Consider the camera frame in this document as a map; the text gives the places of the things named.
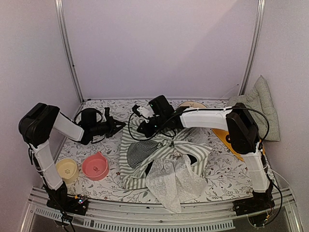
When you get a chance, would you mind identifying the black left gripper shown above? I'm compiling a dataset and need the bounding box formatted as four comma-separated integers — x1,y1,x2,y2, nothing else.
90,116,125,137

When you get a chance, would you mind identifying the green striped pet tent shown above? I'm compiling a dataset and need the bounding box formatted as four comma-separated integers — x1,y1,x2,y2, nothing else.
119,124,212,213

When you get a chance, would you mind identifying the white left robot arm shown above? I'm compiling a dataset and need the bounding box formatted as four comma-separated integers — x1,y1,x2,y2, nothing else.
18,102,126,210

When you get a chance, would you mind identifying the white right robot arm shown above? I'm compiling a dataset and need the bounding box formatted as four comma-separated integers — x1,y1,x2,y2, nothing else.
132,95,273,211

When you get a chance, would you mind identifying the pink pet bowl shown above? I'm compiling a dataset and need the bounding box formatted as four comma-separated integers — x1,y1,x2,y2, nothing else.
82,152,110,181

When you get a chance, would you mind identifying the cream pet bowl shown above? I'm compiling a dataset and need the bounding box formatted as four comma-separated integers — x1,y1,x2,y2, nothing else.
56,159,79,185

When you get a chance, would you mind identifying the yellow double pet bowl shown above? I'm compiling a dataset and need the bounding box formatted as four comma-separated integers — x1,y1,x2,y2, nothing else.
212,129,267,165

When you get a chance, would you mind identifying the round wooden floral plate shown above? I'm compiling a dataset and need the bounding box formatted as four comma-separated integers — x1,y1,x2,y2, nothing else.
179,101,206,109

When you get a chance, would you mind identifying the floral table mat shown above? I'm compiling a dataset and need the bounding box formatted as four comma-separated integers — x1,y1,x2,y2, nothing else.
52,99,275,204

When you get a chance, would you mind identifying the green checked cushion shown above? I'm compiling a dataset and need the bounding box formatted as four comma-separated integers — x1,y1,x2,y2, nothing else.
227,76,281,142

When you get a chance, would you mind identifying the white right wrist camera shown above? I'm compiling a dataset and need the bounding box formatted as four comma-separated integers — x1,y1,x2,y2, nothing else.
132,105,154,119

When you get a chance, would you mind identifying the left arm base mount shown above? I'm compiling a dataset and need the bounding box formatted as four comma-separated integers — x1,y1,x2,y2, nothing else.
45,183,89,216

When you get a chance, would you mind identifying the front aluminium rail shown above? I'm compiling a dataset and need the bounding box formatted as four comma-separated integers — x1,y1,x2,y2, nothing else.
21,188,303,232

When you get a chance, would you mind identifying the aluminium frame post left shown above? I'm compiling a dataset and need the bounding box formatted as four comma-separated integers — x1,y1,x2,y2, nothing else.
55,0,84,103

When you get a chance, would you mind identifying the aluminium frame post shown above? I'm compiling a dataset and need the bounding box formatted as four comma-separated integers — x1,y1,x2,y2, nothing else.
55,0,84,103
238,0,266,95

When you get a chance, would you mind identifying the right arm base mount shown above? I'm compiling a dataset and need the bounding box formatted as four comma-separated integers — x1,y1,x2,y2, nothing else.
233,197,275,216

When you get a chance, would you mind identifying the aluminium frame post right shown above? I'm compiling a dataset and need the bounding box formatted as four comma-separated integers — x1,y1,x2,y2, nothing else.
238,0,266,95

